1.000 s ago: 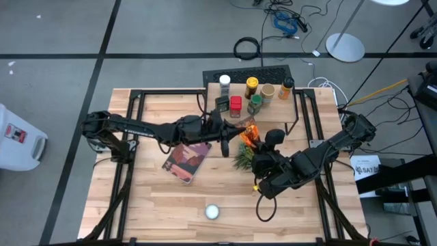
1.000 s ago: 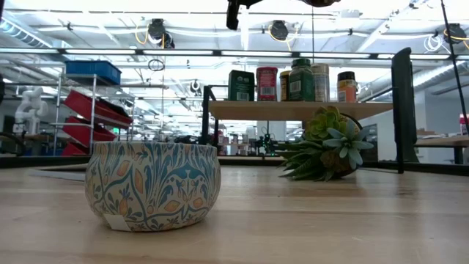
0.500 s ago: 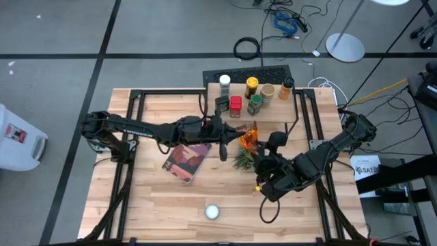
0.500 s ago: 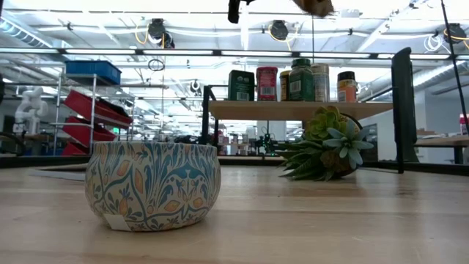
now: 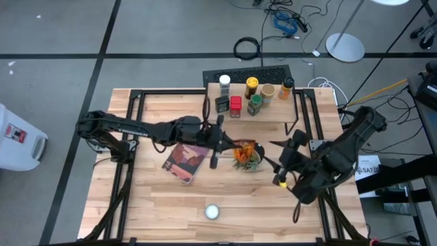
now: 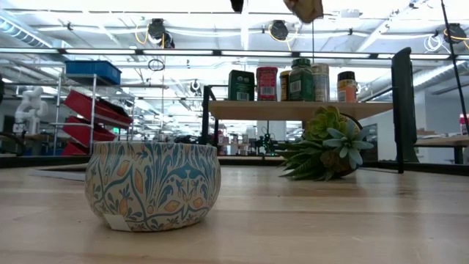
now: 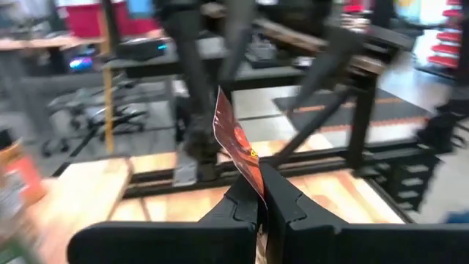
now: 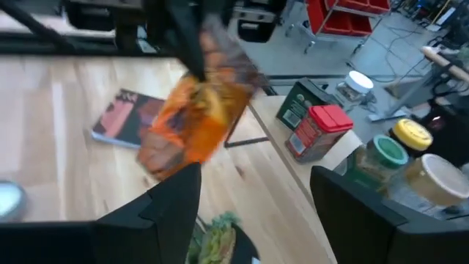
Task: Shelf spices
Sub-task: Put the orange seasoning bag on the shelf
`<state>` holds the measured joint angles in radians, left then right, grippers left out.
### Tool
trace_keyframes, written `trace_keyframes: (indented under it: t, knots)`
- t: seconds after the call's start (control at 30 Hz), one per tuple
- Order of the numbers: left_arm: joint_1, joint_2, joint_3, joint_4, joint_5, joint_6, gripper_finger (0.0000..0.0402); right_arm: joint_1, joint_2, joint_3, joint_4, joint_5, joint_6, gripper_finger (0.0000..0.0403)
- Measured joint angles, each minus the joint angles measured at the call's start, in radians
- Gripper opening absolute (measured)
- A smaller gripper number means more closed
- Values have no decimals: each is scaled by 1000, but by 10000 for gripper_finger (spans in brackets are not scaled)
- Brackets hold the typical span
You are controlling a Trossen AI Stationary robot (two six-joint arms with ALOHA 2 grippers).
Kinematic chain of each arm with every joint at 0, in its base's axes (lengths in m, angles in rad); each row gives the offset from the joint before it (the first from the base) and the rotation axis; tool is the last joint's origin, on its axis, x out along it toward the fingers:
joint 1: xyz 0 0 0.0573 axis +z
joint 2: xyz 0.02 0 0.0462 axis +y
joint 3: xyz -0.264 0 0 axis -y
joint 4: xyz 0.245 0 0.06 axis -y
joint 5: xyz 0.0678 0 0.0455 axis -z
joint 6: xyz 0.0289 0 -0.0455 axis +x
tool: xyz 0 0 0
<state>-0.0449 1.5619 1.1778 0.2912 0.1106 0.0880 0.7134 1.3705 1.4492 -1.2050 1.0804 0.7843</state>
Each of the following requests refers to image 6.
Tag yellow-lid spice jar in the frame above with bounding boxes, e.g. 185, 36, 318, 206
278, 70, 292, 103

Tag blue storage bin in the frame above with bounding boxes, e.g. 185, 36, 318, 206
64, 59, 123, 87

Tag blue patterned candle tin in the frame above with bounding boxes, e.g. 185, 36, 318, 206
84, 140, 222, 232

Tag black hanging cable ring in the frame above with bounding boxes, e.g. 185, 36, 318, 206
147, 58, 166, 72

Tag black ceiling-mounted device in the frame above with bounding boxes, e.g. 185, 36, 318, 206
147, 18, 176, 49
442, 23, 468, 45
269, 19, 290, 42

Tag orange spice bottle black cap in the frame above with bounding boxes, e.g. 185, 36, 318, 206
336, 70, 358, 103

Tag succulent plant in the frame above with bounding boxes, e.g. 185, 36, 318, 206
276, 105, 374, 183

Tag red plastic tray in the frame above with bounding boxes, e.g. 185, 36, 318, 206
60, 141, 89, 157
61, 115, 117, 148
64, 89, 135, 130

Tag wooden shelf with black frame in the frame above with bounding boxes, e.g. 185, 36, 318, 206
200, 84, 404, 174

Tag background wooden table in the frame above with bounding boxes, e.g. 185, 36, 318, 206
413, 134, 469, 166

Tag red rectangular tin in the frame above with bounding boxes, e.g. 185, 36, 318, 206
256, 66, 278, 102

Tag green-lid oregano jar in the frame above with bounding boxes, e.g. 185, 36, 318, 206
288, 57, 315, 103

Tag metal storage rack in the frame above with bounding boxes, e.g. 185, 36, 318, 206
51, 72, 170, 157

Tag beige-lid round spice jar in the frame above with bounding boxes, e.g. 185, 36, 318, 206
311, 62, 330, 103

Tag dark green rectangular tin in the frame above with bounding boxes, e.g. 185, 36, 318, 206
227, 69, 256, 102

